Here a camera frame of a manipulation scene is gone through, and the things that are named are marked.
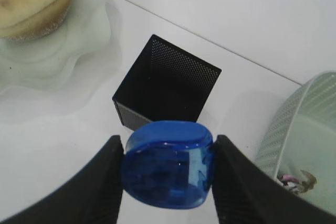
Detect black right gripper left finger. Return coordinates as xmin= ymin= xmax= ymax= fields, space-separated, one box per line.
xmin=3 ymin=135 xmax=123 ymax=223

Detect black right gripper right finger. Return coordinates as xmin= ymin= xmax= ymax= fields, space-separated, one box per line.
xmin=212 ymin=135 xmax=335 ymax=223

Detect long paper piece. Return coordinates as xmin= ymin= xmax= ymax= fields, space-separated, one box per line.
xmin=277 ymin=170 xmax=317 ymax=195

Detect bread roll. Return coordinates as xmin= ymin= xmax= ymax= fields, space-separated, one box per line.
xmin=1 ymin=0 xmax=72 ymax=40

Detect pale green plastic basket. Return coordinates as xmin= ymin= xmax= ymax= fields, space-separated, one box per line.
xmin=255 ymin=71 xmax=335 ymax=214

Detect black mesh pen holder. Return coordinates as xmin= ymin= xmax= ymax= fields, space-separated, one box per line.
xmin=112 ymin=35 xmax=221 ymax=131

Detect pale green wavy glass plate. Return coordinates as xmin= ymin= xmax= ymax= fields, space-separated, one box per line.
xmin=1 ymin=0 xmax=111 ymax=90

